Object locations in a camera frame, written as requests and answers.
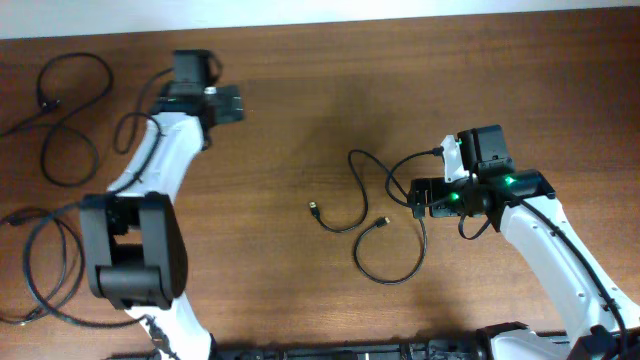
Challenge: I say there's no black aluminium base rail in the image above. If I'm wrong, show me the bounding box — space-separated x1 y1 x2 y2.
107 322 576 360

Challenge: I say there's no black USB cable long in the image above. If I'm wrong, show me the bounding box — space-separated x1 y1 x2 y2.
1 52 115 188

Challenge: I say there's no black USB cable short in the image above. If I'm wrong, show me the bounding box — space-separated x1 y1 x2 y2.
1 207 81 326

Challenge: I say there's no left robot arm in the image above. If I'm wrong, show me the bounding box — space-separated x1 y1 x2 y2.
80 49 244 359

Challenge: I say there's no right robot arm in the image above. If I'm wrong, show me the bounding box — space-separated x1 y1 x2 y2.
407 125 639 359

